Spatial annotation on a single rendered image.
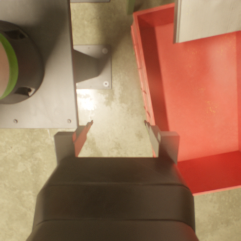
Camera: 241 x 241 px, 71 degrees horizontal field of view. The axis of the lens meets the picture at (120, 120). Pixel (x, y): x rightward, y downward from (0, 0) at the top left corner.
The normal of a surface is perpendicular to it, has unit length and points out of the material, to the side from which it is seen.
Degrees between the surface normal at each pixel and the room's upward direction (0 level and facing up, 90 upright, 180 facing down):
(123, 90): 0
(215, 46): 0
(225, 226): 0
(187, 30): 30
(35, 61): 62
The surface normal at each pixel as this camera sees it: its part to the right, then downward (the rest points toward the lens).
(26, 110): 0.00, 0.29
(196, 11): 0.09, 0.72
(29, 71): 0.93, 0.29
